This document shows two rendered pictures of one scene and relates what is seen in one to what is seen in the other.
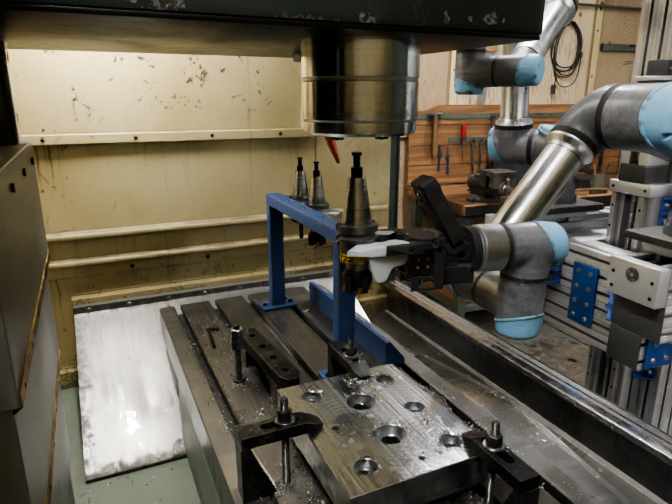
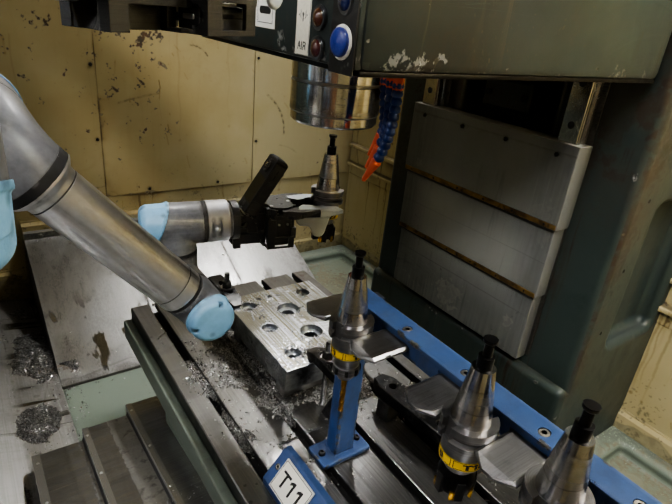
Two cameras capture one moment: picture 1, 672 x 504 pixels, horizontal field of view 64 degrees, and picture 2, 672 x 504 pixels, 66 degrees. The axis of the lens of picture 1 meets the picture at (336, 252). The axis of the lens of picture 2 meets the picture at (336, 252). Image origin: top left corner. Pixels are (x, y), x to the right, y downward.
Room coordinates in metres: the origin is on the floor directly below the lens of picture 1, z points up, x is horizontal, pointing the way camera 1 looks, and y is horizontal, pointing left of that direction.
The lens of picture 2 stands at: (1.71, -0.21, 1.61)
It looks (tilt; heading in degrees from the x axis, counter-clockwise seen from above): 25 degrees down; 168
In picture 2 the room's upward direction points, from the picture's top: 6 degrees clockwise
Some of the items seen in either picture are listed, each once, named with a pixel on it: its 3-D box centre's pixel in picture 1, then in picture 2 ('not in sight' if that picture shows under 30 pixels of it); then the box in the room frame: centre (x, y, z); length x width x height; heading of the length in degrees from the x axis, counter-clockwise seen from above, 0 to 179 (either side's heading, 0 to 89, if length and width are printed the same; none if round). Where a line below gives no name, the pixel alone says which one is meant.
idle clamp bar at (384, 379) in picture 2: (268, 365); (424, 427); (1.03, 0.14, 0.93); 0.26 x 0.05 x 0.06; 30
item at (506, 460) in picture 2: not in sight; (508, 460); (1.36, 0.07, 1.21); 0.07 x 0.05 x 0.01; 115
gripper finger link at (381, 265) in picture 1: (379, 263); (307, 209); (0.74, -0.06, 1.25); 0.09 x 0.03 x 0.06; 117
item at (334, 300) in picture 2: not in sight; (329, 307); (1.06, -0.07, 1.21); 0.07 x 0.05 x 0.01; 115
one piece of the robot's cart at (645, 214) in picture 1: (617, 333); not in sight; (1.49, -0.85, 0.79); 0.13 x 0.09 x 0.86; 21
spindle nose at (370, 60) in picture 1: (360, 88); (336, 86); (0.77, -0.03, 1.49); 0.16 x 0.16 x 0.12
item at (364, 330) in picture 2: not in sight; (351, 325); (1.11, -0.04, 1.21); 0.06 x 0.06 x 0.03
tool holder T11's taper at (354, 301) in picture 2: not in sight; (354, 297); (1.11, -0.04, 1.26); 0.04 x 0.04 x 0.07
